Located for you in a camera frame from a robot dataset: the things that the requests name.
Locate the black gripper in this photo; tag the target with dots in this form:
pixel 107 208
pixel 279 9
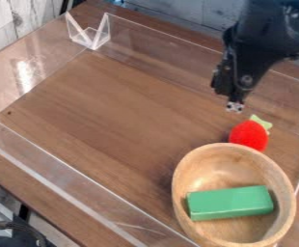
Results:
pixel 262 39

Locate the green rectangular block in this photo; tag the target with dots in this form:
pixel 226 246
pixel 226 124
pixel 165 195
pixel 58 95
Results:
pixel 229 203

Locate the brown wooden bowl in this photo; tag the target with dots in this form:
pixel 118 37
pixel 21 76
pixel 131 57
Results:
pixel 219 166

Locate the red plush strawberry toy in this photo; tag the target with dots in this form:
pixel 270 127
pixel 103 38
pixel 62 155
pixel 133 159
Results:
pixel 251 133

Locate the black metal clamp stand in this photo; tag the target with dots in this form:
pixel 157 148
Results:
pixel 18 234

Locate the clear acrylic corner bracket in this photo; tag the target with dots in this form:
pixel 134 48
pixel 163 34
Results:
pixel 90 37

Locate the clear acrylic front wall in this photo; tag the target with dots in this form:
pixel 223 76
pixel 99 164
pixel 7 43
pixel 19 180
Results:
pixel 90 213

